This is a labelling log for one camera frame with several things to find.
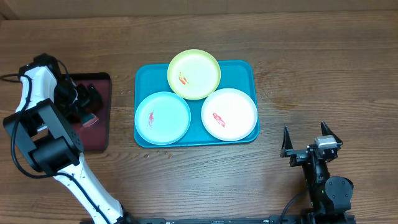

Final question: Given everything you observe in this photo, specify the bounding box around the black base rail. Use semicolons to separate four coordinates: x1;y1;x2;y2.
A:
80;213;356;224

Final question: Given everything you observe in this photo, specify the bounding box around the black and red tray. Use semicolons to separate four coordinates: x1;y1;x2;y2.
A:
70;72;112;152

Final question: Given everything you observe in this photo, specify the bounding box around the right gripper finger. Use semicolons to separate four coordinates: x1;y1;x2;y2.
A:
320;121;343;146
281;126;294;151

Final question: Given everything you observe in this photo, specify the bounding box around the yellow-green plate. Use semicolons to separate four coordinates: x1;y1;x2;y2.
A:
167;49;221;100

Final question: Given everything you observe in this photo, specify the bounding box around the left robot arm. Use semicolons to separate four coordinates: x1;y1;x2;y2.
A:
1;54;135;223

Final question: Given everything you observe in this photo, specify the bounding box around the teal plastic serving tray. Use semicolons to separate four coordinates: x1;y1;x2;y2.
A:
134;60;257;147

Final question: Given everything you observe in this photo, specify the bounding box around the white plate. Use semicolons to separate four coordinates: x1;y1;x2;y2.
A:
201;88;257;141

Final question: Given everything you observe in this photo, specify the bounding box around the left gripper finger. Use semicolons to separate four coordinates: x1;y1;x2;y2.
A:
76;84;90;114
87;84;103;113

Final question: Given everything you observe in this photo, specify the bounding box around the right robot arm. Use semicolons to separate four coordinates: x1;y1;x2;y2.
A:
279;122;356;223

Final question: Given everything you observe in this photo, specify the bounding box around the light blue plate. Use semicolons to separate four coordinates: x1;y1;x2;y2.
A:
134;91;191;146

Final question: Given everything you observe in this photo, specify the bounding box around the red and green sponge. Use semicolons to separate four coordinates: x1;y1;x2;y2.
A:
80;113;98;128

